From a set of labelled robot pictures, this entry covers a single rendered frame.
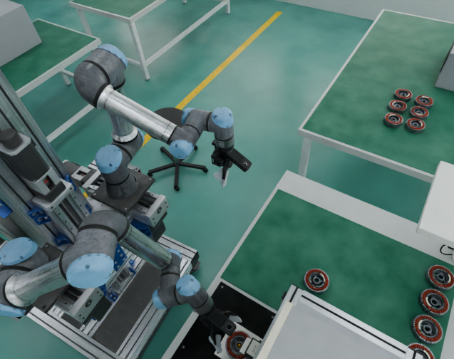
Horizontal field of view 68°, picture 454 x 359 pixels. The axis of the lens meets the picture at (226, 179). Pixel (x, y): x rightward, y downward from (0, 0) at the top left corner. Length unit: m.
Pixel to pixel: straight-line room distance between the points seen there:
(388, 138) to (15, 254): 2.04
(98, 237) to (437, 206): 1.19
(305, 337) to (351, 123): 1.65
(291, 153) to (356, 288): 1.72
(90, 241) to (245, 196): 1.95
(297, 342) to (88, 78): 1.03
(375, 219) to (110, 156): 1.35
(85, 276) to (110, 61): 0.73
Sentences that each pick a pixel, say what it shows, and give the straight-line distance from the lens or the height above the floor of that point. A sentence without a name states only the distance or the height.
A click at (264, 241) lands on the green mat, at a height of 0.75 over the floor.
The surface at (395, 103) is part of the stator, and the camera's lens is 2.60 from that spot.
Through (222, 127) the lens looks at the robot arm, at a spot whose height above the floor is 1.47.
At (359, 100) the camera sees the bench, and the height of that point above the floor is 0.75.
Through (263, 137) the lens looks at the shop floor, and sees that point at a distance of 3.29.
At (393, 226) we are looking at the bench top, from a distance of 1.94.
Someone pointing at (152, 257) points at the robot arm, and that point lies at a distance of 1.27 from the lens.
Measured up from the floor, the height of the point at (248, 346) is 0.92.
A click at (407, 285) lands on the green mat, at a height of 0.75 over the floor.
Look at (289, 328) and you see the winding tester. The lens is 1.02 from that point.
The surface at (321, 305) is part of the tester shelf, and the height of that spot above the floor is 1.11.
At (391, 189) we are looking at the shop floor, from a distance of 3.09.
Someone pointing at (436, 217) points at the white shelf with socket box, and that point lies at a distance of 1.46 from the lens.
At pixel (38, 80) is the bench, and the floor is 0.73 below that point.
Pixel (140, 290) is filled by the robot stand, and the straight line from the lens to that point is 2.34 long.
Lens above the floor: 2.30
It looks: 51 degrees down
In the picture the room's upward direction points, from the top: 6 degrees counter-clockwise
